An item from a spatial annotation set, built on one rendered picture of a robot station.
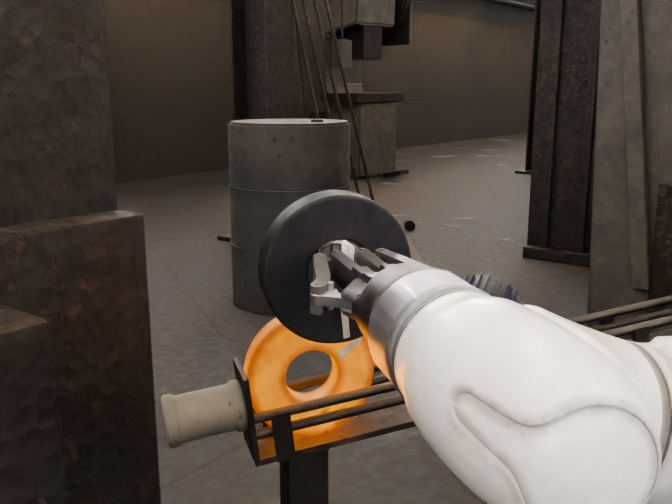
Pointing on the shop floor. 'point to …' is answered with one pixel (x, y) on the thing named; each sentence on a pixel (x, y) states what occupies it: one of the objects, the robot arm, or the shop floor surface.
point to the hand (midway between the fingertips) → (336, 251)
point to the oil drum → (277, 185)
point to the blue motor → (493, 286)
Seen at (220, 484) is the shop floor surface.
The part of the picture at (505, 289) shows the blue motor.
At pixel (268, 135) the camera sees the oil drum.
